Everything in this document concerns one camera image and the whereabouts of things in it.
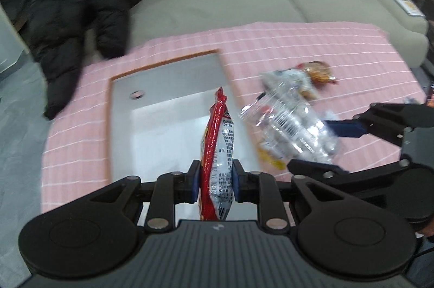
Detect black puffer jacket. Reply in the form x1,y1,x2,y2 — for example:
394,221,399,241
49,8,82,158
29,0,141,120

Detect pink checkered tablecloth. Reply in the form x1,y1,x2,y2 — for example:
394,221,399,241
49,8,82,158
41,22,425,212

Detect orange noodle snack bag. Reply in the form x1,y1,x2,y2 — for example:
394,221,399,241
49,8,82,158
297,61,338,85

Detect magazine on sofa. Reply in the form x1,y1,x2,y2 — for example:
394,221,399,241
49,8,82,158
394,0,425,17

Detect clear candy bag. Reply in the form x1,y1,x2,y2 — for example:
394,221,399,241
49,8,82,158
240,68,339,164

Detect orange cardboard box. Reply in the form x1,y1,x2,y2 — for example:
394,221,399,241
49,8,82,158
107,49,266,228

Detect red snack bag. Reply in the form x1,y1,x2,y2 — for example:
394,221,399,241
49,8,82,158
199,88,234,221

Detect white yellow snack packet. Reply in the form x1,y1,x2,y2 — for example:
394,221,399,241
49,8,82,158
257,146,286,171

